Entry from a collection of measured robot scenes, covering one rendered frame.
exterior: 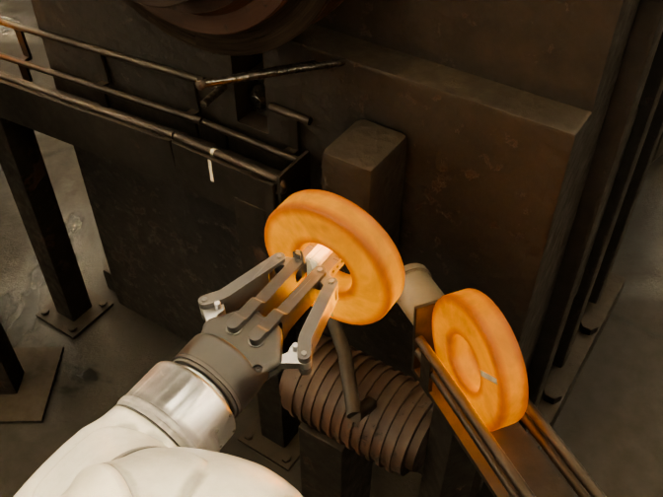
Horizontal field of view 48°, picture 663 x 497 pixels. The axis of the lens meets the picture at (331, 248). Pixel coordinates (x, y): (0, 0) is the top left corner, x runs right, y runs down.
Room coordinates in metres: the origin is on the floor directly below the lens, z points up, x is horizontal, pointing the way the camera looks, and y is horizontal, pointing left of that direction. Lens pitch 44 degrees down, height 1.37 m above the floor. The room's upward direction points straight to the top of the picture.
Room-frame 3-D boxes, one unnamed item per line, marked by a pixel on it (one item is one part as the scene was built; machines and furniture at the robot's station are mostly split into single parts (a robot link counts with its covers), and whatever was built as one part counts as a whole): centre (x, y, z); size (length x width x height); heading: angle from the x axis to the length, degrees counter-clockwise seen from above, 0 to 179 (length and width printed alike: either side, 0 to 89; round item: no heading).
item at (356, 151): (0.79, -0.05, 0.68); 0.11 x 0.08 x 0.24; 147
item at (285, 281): (0.48, 0.06, 0.84); 0.11 x 0.01 x 0.04; 148
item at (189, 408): (0.36, 0.13, 0.83); 0.09 x 0.06 x 0.09; 56
